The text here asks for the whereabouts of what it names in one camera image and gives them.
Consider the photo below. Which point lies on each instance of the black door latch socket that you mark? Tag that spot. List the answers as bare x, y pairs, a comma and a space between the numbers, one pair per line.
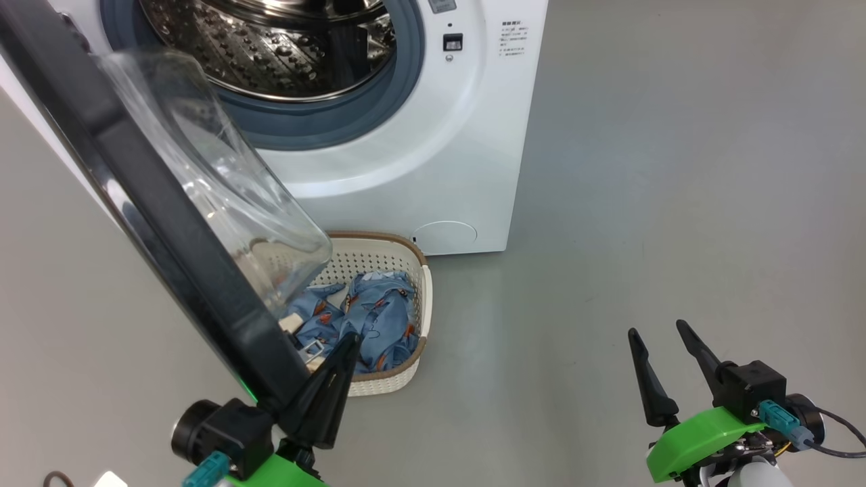
452, 42

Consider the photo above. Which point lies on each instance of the white front-load washing machine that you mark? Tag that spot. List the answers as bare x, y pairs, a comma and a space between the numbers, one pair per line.
406, 169

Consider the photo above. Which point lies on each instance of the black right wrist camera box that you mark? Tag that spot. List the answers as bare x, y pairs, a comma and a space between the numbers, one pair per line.
754, 385

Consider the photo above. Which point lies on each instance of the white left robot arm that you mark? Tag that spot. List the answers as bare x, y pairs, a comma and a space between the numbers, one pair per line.
108, 480

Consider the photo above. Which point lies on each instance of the grey warning sticker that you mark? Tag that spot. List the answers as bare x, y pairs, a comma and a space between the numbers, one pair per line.
442, 5

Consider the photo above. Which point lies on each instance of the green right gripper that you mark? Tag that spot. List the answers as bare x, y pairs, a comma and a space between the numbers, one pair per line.
690, 443

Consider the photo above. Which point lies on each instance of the grey rubber door gasket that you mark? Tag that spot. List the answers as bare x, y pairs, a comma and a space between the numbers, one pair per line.
338, 122

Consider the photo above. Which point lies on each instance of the round white filter cover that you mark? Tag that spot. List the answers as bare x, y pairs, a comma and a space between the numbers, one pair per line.
444, 237

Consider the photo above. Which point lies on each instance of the black round glass washer door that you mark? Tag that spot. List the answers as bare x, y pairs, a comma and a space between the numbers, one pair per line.
169, 270

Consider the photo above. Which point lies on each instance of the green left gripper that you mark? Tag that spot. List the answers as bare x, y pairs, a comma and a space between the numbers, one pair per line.
284, 473

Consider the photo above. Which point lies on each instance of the blue garment orange print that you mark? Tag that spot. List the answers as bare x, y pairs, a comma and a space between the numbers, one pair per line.
385, 318

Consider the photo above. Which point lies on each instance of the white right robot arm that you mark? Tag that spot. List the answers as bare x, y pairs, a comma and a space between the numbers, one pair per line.
751, 475

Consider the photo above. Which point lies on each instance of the stainless steel washing machine drum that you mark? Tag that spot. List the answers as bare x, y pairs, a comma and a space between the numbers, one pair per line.
270, 54

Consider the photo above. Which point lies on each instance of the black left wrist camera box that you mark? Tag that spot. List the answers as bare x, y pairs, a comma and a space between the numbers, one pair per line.
230, 429

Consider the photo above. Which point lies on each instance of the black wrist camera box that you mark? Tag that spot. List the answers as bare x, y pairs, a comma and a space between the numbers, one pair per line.
230, 429
754, 385

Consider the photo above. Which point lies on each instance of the cream perforated basket brown rim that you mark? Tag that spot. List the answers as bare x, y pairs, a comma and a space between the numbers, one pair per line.
399, 365

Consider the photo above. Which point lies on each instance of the small printed text label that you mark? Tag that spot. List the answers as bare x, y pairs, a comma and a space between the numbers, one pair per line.
514, 38

